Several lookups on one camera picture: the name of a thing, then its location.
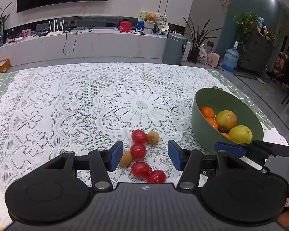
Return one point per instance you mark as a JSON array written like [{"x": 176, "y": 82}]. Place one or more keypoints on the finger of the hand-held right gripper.
[{"x": 228, "y": 148}]

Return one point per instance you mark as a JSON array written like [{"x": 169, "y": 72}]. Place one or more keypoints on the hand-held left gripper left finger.
[{"x": 116, "y": 155}]

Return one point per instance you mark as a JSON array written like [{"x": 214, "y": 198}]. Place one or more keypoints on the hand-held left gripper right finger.
[{"x": 174, "y": 156}]

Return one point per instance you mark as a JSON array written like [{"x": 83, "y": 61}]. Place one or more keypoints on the brown longan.
[
  {"x": 125, "y": 158},
  {"x": 153, "y": 137}
]

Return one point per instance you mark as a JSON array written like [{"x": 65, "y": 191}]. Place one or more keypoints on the yellow-green pear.
[{"x": 240, "y": 134}]

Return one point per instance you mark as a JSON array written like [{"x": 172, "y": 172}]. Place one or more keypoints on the red cherry tomato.
[
  {"x": 139, "y": 136},
  {"x": 156, "y": 176},
  {"x": 138, "y": 151},
  {"x": 140, "y": 169}
]

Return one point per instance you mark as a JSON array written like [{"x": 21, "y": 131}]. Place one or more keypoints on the green-red mango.
[{"x": 226, "y": 121}]

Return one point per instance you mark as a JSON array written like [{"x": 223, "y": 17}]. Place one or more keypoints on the green colander bowl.
[{"x": 202, "y": 132}]

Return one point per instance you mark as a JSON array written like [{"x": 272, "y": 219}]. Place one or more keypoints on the white paper sheet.
[{"x": 275, "y": 137}]

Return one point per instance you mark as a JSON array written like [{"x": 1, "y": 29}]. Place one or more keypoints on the white lace tablecloth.
[{"x": 62, "y": 101}]

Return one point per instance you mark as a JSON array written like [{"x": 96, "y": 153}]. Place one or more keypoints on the blue water jug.
[{"x": 231, "y": 59}]

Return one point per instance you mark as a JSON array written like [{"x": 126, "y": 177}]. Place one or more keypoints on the pink fan heater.
[{"x": 213, "y": 59}]

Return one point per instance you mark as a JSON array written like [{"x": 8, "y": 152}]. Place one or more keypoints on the white plastic bag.
[{"x": 202, "y": 55}]

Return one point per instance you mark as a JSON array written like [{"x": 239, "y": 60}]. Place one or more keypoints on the long-leaf plant in black pot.
[{"x": 195, "y": 55}]

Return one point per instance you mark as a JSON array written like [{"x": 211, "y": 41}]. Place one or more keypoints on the grey drawer cabinet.
[{"x": 257, "y": 50}]

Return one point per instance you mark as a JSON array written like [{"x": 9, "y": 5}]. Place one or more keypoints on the grey pedal trash bin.
[{"x": 174, "y": 48}]

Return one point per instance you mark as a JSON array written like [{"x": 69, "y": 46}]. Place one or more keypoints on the white marble media console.
[{"x": 110, "y": 45}]

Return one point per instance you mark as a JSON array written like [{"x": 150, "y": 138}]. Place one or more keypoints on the bushy green leafy plant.
[{"x": 245, "y": 26}]

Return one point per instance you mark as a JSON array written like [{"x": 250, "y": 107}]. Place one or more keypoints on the red box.
[{"x": 124, "y": 26}]

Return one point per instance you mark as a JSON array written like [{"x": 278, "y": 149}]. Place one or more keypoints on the white pot under teddy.
[{"x": 149, "y": 27}]

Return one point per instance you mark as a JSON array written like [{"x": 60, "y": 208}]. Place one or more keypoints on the white router with antennas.
[{"x": 55, "y": 31}]

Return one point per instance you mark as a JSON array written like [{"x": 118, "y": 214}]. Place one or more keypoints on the illustrated poster card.
[{"x": 141, "y": 15}]

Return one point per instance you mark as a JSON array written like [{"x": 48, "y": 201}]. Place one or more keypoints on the brown teddy bear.
[{"x": 149, "y": 16}]

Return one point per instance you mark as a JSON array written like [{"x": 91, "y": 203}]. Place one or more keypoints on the pink picture card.
[{"x": 26, "y": 32}]

